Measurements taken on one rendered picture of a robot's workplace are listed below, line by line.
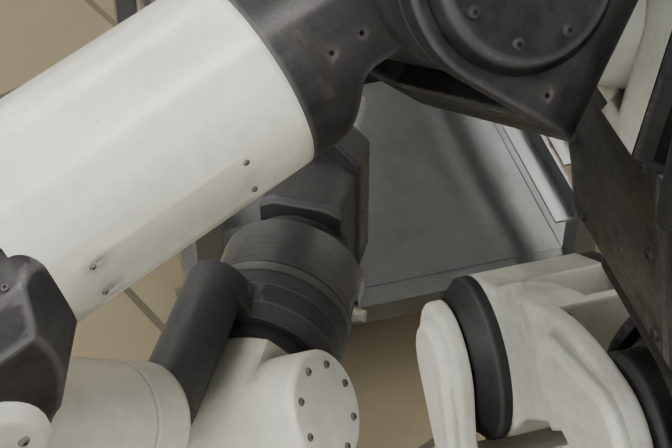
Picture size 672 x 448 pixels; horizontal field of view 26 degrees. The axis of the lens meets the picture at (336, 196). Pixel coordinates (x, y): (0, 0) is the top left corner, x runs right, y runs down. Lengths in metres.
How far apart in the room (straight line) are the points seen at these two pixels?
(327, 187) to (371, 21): 0.31
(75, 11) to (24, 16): 0.08
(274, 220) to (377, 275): 0.90
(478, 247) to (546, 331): 0.79
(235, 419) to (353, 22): 0.27
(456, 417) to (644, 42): 0.65
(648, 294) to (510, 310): 0.42
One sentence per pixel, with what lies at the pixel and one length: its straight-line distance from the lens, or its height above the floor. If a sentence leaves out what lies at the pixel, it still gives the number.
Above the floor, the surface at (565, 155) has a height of 0.32.
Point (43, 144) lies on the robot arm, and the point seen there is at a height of 1.07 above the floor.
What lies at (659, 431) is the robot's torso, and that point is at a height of 0.72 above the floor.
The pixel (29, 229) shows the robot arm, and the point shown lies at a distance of 0.54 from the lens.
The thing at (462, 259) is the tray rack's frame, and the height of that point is 0.15.
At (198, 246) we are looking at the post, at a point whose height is 0.30.
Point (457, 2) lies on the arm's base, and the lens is 0.54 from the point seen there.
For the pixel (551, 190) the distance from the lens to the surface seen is 1.76.
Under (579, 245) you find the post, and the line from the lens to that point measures 1.77.
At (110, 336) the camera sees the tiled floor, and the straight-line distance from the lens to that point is 1.91.
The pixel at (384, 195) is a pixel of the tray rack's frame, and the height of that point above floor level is 0.15.
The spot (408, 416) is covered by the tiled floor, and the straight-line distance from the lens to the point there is 1.80.
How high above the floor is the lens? 1.42
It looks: 44 degrees down
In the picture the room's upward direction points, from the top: straight up
